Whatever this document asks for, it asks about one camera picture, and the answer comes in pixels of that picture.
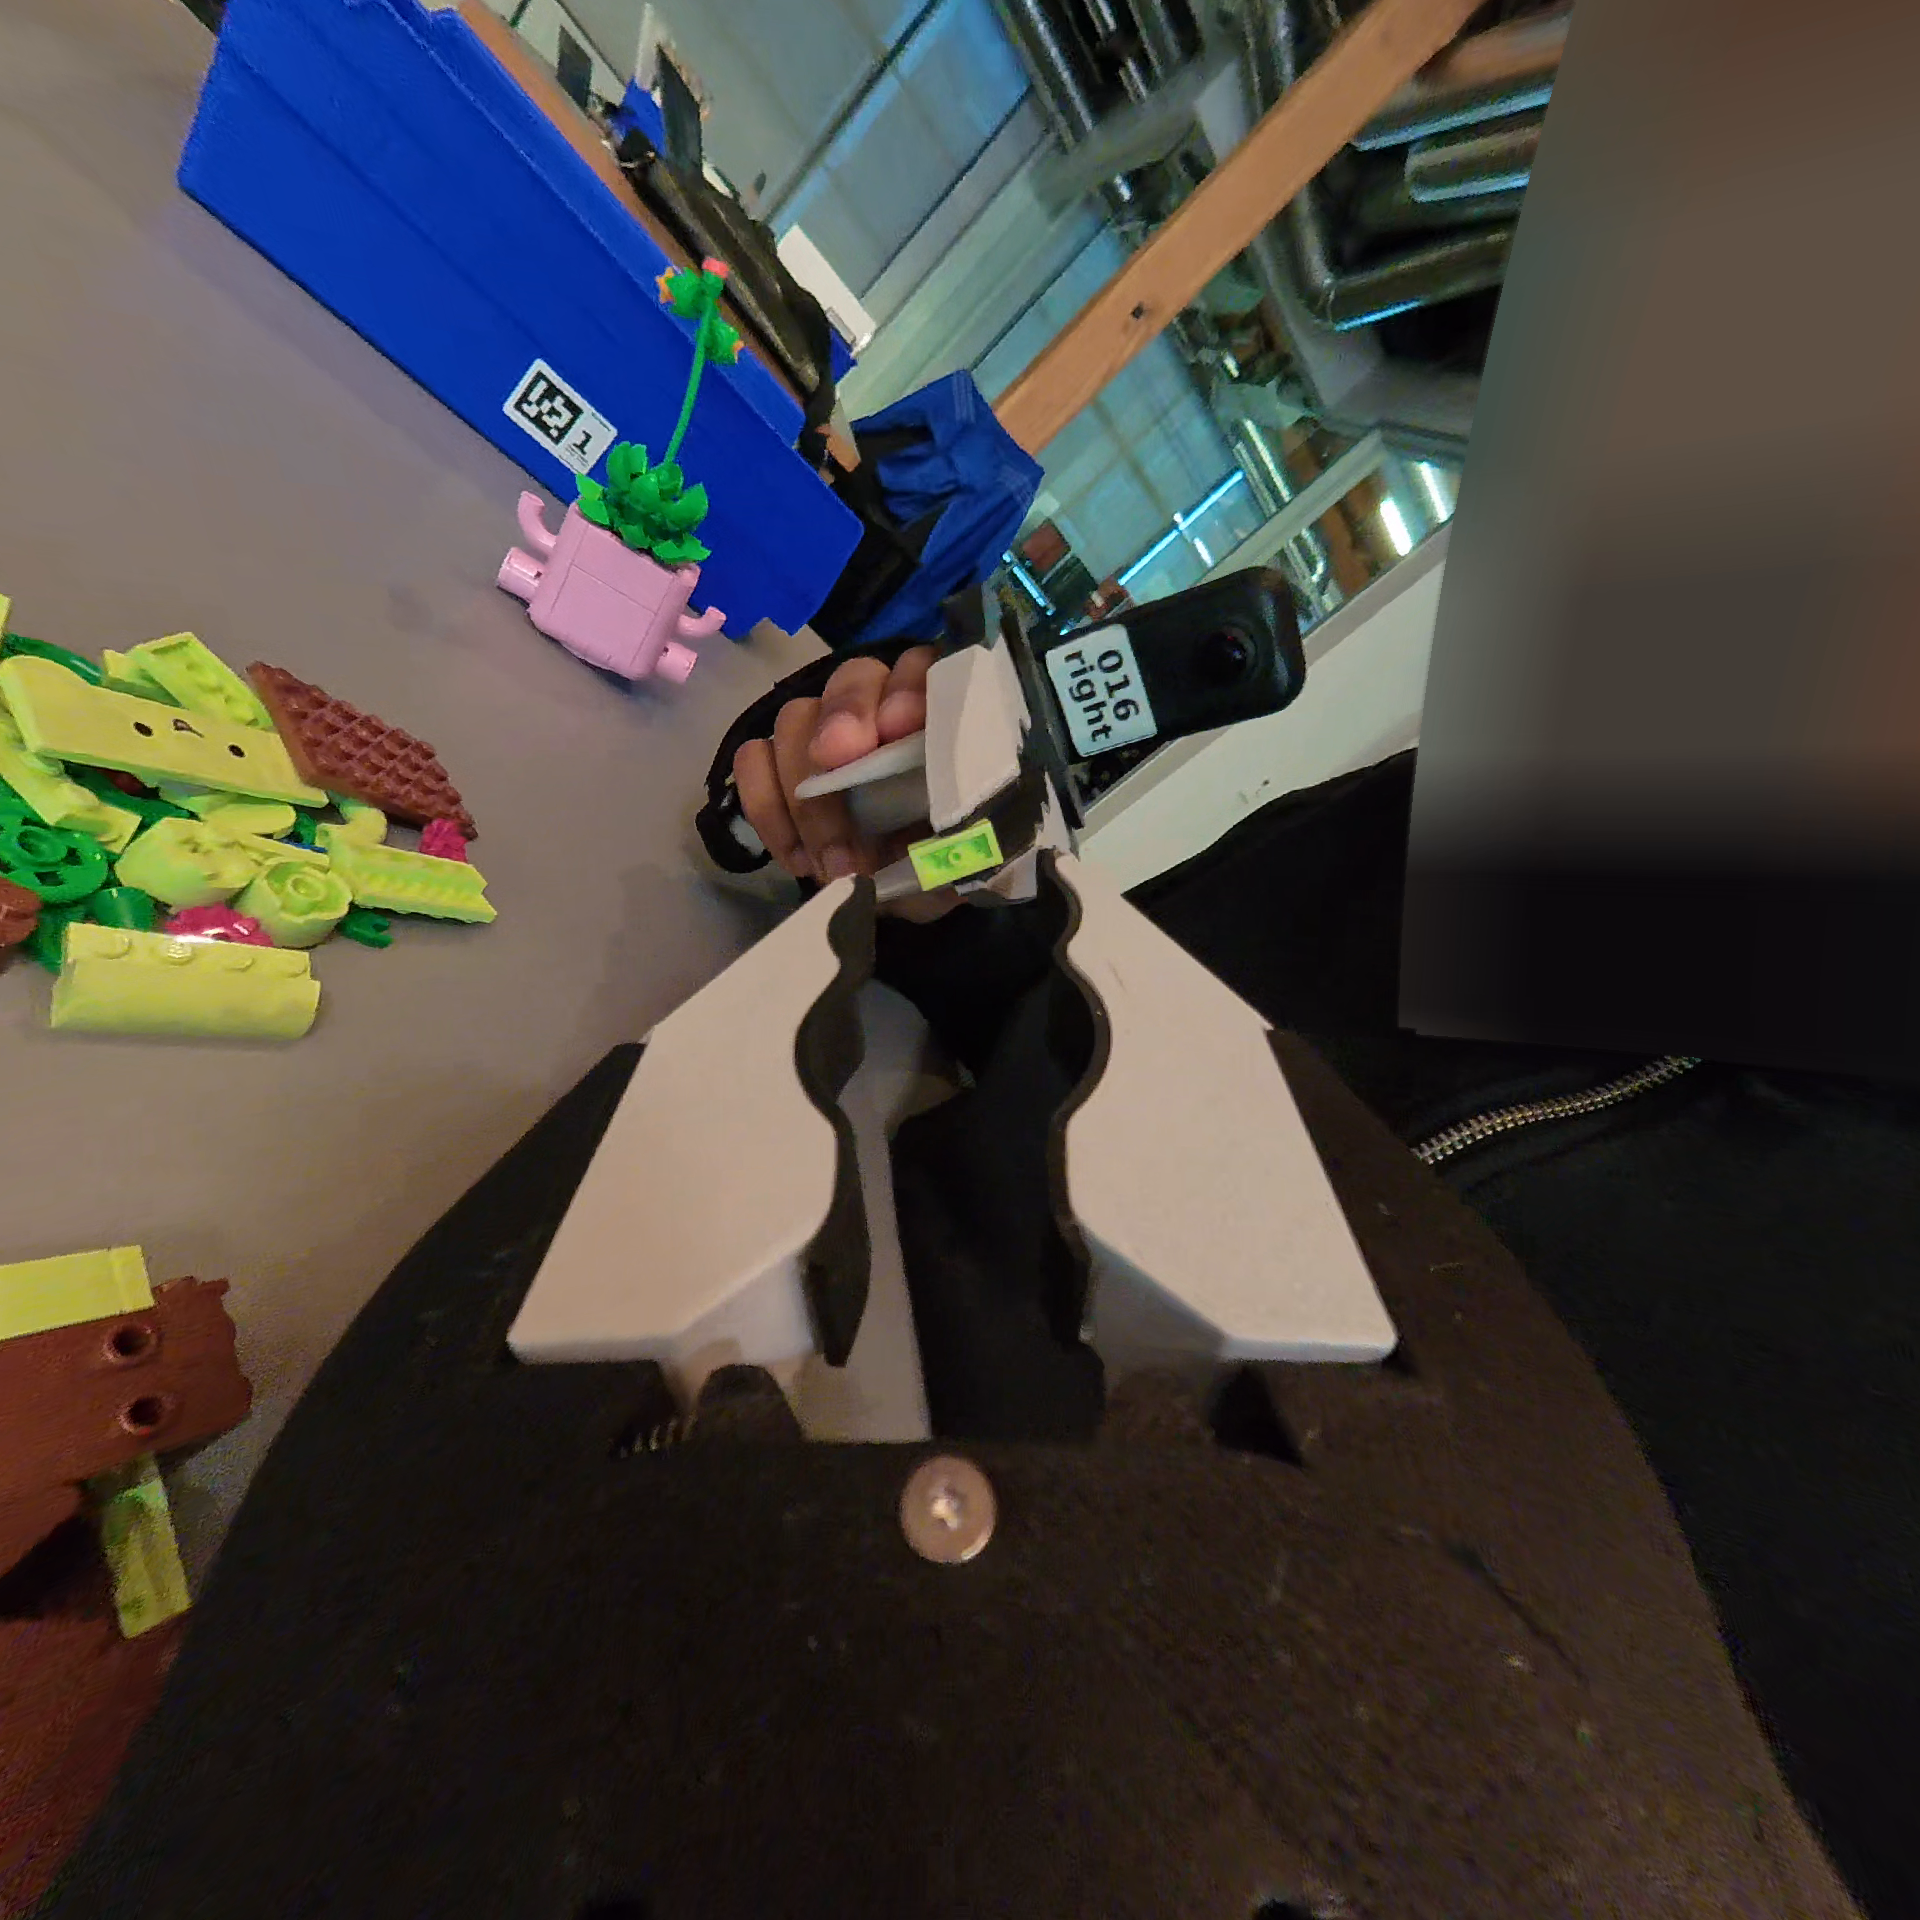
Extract blue storage bin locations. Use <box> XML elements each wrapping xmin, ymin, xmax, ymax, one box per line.
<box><xmin>175</xmin><ymin>0</ymin><xmax>864</xmax><ymax>640</ymax></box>

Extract green toy flower stem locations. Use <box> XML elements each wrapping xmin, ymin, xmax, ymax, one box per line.
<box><xmin>575</xmin><ymin>257</ymin><xmax>748</xmax><ymax>565</ymax></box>

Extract lime curved brick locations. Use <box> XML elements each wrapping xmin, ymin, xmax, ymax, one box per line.
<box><xmin>47</xmin><ymin>921</ymin><xmax>325</xmax><ymax>1039</ymax></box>

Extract person's right hand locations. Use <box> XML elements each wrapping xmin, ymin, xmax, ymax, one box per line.
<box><xmin>735</xmin><ymin>644</ymin><xmax>942</xmax><ymax>888</ymax></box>

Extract lime brick box with brown bricks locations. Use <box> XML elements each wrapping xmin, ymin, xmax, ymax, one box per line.
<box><xmin>0</xmin><ymin>1246</ymin><xmax>254</xmax><ymax>1863</ymax></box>

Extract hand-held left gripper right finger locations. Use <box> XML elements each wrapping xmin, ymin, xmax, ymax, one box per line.
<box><xmin>1039</xmin><ymin>853</ymin><xmax>1400</xmax><ymax>1373</ymax></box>

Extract metal ventilation ducts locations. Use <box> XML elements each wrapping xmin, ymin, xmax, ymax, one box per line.
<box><xmin>989</xmin><ymin>0</ymin><xmax>1560</xmax><ymax>331</ymax></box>

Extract brown toy plate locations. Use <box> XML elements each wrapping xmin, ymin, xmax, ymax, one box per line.
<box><xmin>247</xmin><ymin>660</ymin><xmax>479</xmax><ymax>840</ymax></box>

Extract long lime toy plate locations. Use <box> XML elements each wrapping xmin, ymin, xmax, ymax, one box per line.
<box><xmin>321</xmin><ymin>825</ymin><xmax>495</xmax><ymax>924</ymax></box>

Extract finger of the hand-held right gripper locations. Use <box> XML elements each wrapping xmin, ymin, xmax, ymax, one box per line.
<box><xmin>877</xmin><ymin>838</ymin><xmax>1087</xmax><ymax>912</ymax></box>
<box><xmin>928</xmin><ymin>644</ymin><xmax>1055</xmax><ymax>836</ymax></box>

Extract short lime toy plate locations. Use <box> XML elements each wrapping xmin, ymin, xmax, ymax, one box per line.
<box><xmin>127</xmin><ymin>630</ymin><xmax>279</xmax><ymax>735</ymax></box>

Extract blue cloth bag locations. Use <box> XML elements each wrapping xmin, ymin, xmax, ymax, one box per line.
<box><xmin>839</xmin><ymin>375</ymin><xmax>1045</xmax><ymax>633</ymax></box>

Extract pile of small toy bricks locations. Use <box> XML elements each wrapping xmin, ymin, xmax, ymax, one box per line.
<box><xmin>0</xmin><ymin>591</ymin><xmax>495</xmax><ymax>1039</ymax></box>

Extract wooden ceiling beam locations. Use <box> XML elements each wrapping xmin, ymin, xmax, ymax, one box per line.
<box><xmin>989</xmin><ymin>0</ymin><xmax>1487</xmax><ymax>452</ymax></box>

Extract lime face tile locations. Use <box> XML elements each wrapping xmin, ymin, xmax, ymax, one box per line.
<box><xmin>0</xmin><ymin>655</ymin><xmax>325</xmax><ymax>809</ymax></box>

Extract person's black clothing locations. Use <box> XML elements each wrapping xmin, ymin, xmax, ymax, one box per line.
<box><xmin>1124</xmin><ymin>749</ymin><xmax>1920</xmax><ymax>1920</ymax></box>

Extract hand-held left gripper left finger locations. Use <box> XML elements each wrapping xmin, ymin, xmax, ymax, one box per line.
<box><xmin>508</xmin><ymin>877</ymin><xmax>883</xmax><ymax>1412</ymax></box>

